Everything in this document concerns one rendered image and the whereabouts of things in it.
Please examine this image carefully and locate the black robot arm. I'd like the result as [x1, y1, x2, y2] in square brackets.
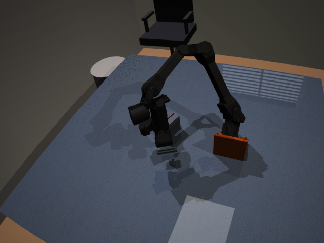
[128, 41, 246, 137]

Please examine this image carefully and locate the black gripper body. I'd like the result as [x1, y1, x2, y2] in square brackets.
[151, 110, 173, 148]

